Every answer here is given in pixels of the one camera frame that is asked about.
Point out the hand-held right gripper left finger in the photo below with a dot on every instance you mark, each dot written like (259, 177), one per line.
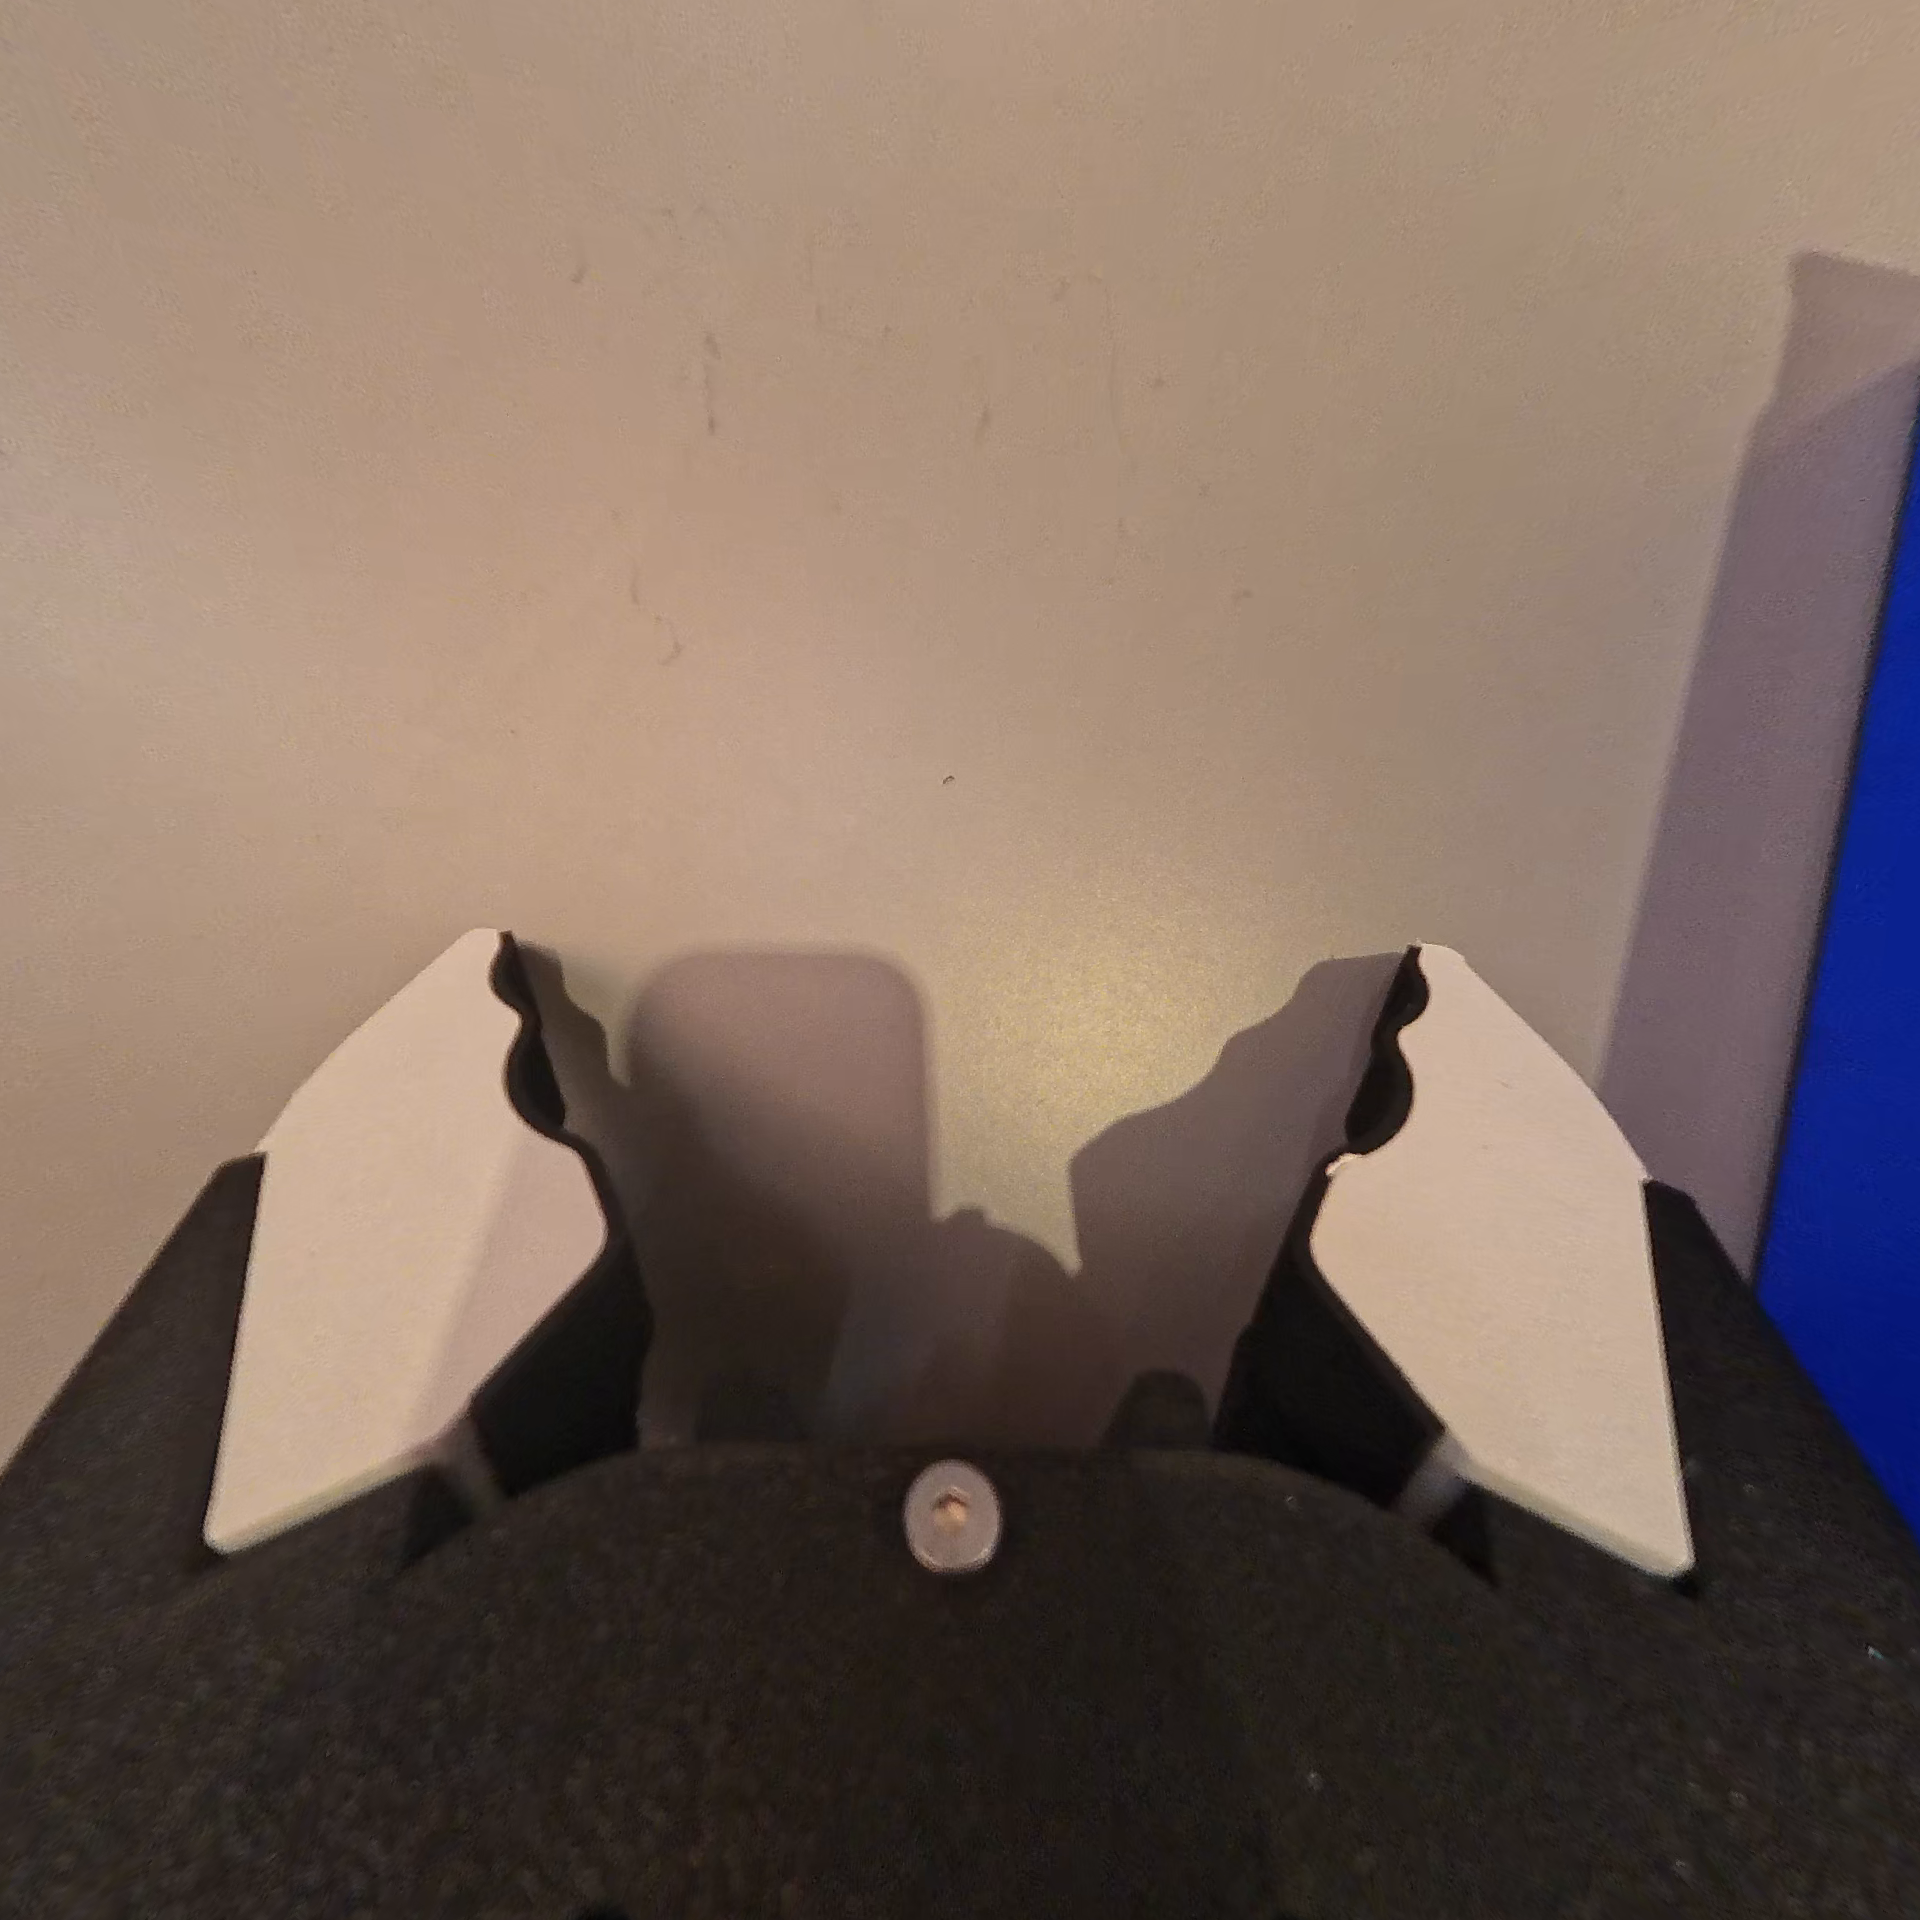
(405, 1245)

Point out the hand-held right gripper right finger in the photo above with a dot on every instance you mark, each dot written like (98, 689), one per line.
(1501, 1277)

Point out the blue plastic parts bin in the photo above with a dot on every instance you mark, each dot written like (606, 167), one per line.
(1861, 1049)

